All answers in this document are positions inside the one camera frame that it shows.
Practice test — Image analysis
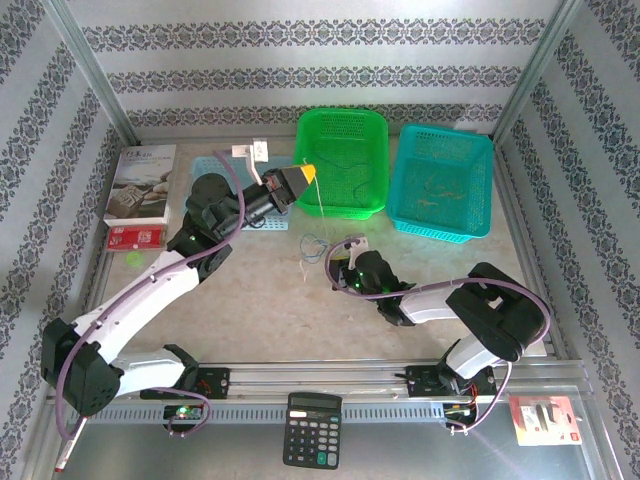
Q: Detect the red box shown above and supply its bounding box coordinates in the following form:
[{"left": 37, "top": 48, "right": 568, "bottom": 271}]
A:
[{"left": 105, "top": 224, "right": 169, "bottom": 252}]

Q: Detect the aluminium frame post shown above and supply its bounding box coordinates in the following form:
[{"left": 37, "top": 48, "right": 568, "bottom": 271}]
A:
[
  {"left": 42, "top": 0, "right": 140, "bottom": 145},
  {"left": 491, "top": 0, "right": 584, "bottom": 142}
]

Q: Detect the black calculator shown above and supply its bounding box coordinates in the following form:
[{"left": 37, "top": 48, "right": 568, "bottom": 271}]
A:
[{"left": 282, "top": 392, "right": 344, "bottom": 470}]

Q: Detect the white wire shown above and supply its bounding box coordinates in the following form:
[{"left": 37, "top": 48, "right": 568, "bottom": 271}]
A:
[{"left": 298, "top": 177, "right": 335, "bottom": 284}]

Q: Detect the yellow wire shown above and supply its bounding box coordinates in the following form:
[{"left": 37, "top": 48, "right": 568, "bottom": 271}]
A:
[
  {"left": 413, "top": 171, "right": 444, "bottom": 204},
  {"left": 419, "top": 182, "right": 465, "bottom": 207}
]

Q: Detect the left controller board with LEDs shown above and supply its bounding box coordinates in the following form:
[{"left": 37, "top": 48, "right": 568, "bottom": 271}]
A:
[{"left": 163, "top": 404, "right": 204, "bottom": 422}]

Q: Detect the red blister pack card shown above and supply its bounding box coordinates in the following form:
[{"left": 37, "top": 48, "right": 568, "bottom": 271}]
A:
[{"left": 508, "top": 394, "right": 583, "bottom": 447}]

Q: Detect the red and white marker pen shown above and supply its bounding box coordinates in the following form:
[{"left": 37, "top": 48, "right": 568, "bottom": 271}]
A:
[{"left": 53, "top": 417, "right": 87, "bottom": 474}]

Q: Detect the green plastic basket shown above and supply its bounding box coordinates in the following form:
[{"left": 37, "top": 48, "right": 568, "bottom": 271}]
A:
[{"left": 292, "top": 108, "right": 390, "bottom": 221}]

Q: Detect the aluminium mounting rail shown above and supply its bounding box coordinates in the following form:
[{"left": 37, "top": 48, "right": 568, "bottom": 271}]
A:
[{"left": 47, "top": 357, "right": 591, "bottom": 401}]

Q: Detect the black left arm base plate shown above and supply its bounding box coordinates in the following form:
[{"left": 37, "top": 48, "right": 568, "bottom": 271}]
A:
[{"left": 139, "top": 366, "right": 231, "bottom": 401}]

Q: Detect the white book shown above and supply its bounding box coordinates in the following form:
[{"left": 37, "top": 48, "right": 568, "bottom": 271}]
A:
[{"left": 103, "top": 143, "right": 178, "bottom": 227}]

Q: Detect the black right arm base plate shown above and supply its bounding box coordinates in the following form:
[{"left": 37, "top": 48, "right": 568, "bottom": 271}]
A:
[{"left": 404, "top": 364, "right": 499, "bottom": 401}]

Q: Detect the light blue plastic basket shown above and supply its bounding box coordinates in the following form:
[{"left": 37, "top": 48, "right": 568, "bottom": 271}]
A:
[{"left": 187, "top": 155, "right": 295, "bottom": 232}]

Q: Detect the teal plastic basket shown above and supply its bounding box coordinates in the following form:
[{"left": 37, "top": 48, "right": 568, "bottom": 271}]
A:
[{"left": 385, "top": 123, "right": 495, "bottom": 245}]

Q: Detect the grey slotted cable duct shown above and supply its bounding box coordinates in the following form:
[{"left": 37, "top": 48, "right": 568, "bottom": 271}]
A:
[{"left": 84, "top": 402, "right": 449, "bottom": 425}]

